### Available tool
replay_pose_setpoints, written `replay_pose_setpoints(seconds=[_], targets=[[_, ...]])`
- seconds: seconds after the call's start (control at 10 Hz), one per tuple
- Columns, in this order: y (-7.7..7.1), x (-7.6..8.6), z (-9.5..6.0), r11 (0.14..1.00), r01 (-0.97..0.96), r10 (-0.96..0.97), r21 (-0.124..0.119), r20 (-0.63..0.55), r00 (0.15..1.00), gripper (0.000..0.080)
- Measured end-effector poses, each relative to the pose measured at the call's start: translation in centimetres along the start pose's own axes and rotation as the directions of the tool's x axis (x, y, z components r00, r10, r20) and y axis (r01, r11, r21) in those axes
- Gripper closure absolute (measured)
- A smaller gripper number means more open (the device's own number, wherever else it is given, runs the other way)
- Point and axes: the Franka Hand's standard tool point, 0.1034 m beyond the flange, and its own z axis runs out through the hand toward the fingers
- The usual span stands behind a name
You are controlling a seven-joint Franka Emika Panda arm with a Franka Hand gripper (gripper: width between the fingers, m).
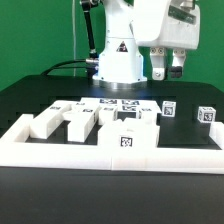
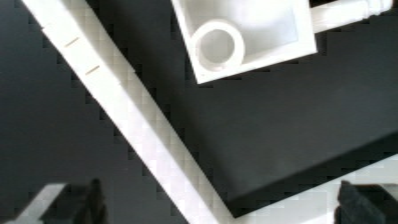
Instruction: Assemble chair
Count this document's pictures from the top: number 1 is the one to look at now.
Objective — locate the white chair seat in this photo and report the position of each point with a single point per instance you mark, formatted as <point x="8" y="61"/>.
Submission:
<point x="130" y="133"/>

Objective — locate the white tag base sheet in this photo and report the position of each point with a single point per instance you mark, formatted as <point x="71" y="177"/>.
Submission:
<point x="123" y="105"/>

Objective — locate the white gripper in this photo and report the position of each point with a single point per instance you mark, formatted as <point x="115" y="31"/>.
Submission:
<point x="170" y="24"/>

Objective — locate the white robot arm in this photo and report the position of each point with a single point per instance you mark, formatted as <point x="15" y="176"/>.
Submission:
<point x="120" y="65"/>

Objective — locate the white chair back part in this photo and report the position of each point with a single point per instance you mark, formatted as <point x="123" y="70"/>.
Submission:
<point x="82" y="118"/>

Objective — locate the white long chair part left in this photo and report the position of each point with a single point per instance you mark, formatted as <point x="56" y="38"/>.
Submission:
<point x="43" y="125"/>

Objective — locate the white U-shaped fence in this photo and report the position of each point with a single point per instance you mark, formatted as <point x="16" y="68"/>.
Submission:
<point x="16" y="151"/>

